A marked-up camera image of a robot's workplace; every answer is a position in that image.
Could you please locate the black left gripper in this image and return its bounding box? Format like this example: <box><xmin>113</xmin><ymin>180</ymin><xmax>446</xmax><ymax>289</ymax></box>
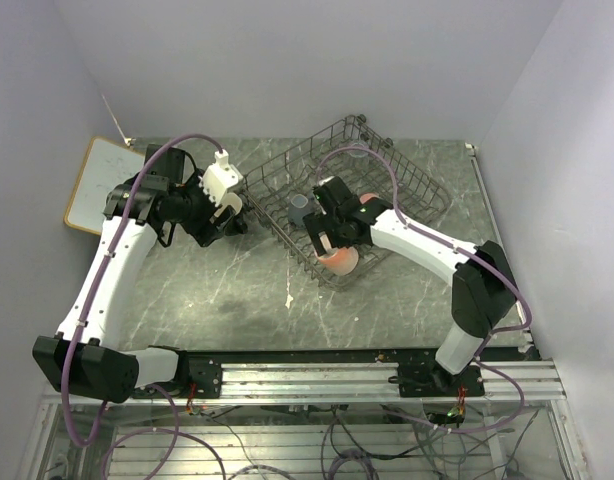
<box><xmin>170</xmin><ymin>168</ymin><xmax>237</xmax><ymax>247</ymax></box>

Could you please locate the black mug white inside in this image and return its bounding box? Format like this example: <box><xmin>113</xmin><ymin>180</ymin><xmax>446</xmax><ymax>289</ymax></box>
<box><xmin>215</xmin><ymin>192</ymin><xmax>248</xmax><ymax>237</ymax></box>

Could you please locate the grey wire dish rack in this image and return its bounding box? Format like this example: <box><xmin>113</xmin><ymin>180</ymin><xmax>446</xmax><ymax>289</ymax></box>
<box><xmin>244</xmin><ymin>115</ymin><xmax>449</xmax><ymax>291</ymax></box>

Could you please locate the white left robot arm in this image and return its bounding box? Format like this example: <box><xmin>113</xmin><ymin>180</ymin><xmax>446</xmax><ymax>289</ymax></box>
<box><xmin>32</xmin><ymin>146</ymin><xmax>247</xmax><ymax>403</ymax></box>

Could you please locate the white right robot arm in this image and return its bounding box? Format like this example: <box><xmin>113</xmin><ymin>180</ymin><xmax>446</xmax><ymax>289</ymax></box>
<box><xmin>304</xmin><ymin>176</ymin><xmax>516</xmax><ymax>396</ymax></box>

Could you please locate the yellow framed whiteboard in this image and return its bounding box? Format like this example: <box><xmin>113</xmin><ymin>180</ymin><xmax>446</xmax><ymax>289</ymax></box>
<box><xmin>63</xmin><ymin>136</ymin><xmax>144</xmax><ymax>235</ymax></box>

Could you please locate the pink tumbler cup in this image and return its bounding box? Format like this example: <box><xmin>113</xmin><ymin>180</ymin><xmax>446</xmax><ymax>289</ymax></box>
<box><xmin>359</xmin><ymin>192</ymin><xmax>378</xmax><ymax>204</ymax></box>

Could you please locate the clear glass cup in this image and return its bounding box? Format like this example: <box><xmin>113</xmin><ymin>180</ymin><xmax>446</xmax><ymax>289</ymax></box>
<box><xmin>348</xmin><ymin>141</ymin><xmax>369</xmax><ymax>159</ymax></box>

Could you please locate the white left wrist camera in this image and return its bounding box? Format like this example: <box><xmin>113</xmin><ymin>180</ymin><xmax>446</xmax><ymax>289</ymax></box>
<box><xmin>202</xmin><ymin>150</ymin><xmax>243</xmax><ymax>211</ymax></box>

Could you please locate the pink mug with handle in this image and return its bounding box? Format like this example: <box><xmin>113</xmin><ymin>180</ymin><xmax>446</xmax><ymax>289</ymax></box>
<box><xmin>315</xmin><ymin>233</ymin><xmax>359</xmax><ymax>276</ymax></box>

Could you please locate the aluminium mounting rail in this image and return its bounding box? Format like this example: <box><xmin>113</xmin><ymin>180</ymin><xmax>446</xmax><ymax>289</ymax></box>
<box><xmin>40</xmin><ymin>360</ymin><xmax>568</xmax><ymax>406</ymax></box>

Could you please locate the blue grey plastic cup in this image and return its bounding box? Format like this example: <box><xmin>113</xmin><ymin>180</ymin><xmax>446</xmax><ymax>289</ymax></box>
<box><xmin>287</xmin><ymin>194</ymin><xmax>312</xmax><ymax>228</ymax></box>

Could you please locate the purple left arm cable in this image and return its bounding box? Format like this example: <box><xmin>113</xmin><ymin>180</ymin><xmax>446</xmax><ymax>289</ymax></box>
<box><xmin>59</xmin><ymin>132</ymin><xmax>228</xmax><ymax>480</ymax></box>

